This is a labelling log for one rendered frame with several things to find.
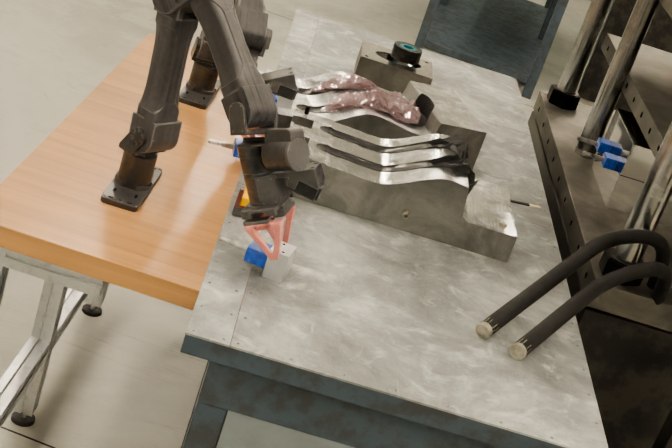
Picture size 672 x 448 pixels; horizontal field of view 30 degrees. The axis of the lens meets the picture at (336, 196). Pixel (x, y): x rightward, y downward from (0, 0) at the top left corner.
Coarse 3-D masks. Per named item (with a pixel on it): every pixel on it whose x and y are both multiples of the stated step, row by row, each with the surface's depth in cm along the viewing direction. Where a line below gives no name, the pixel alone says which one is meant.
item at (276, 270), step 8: (224, 240) 219; (232, 240) 219; (240, 248) 219; (248, 248) 217; (256, 248) 217; (272, 248) 216; (280, 248) 217; (288, 248) 218; (296, 248) 219; (248, 256) 217; (256, 256) 217; (264, 256) 216; (280, 256) 215; (288, 256) 215; (256, 264) 217; (264, 264) 217; (272, 264) 216; (280, 264) 216; (288, 264) 217; (264, 272) 217; (272, 272) 217; (280, 272) 216; (288, 272) 221; (272, 280) 217; (280, 280) 217
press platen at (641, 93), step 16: (608, 48) 358; (640, 48) 359; (656, 48) 365; (640, 64) 341; (656, 64) 347; (640, 80) 324; (656, 80) 330; (640, 96) 310; (656, 96) 315; (640, 112) 306; (656, 112) 301; (640, 128) 302; (656, 128) 289; (656, 144) 285
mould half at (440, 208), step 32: (352, 128) 273; (320, 160) 249; (384, 160) 261; (416, 160) 259; (352, 192) 251; (384, 192) 250; (416, 192) 250; (448, 192) 249; (480, 192) 269; (384, 224) 253; (416, 224) 252; (448, 224) 252; (480, 224) 252; (512, 224) 258
